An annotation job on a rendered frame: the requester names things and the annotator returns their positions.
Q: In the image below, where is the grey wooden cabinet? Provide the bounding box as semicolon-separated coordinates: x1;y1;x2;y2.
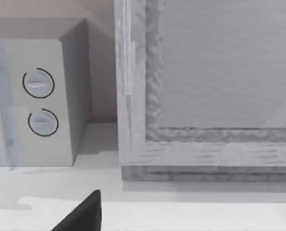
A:
114;0;286;183

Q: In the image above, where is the pale microwave knob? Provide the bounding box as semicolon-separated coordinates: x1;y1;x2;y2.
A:
22;67;55;99
27;108;59;137

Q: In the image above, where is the pale microwave oven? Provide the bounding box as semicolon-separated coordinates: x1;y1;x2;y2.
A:
0;17;93;167

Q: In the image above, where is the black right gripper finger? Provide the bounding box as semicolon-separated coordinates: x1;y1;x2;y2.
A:
51;189;103;231

